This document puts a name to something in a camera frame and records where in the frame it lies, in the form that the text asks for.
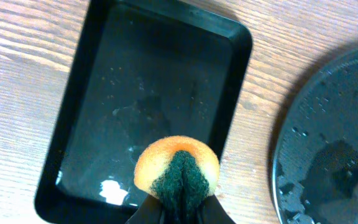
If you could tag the black rectangular tray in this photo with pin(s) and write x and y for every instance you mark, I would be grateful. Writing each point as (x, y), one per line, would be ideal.
(143, 70)

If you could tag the green yellow sponge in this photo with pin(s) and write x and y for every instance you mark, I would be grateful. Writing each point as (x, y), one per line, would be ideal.
(180, 172)

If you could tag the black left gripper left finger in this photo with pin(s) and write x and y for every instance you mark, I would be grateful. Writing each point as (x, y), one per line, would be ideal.
(150, 212)

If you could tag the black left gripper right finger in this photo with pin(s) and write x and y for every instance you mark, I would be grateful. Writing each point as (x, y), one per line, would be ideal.
(212, 212)

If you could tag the round black tray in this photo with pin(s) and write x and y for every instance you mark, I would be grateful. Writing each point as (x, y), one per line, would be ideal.
(315, 163)

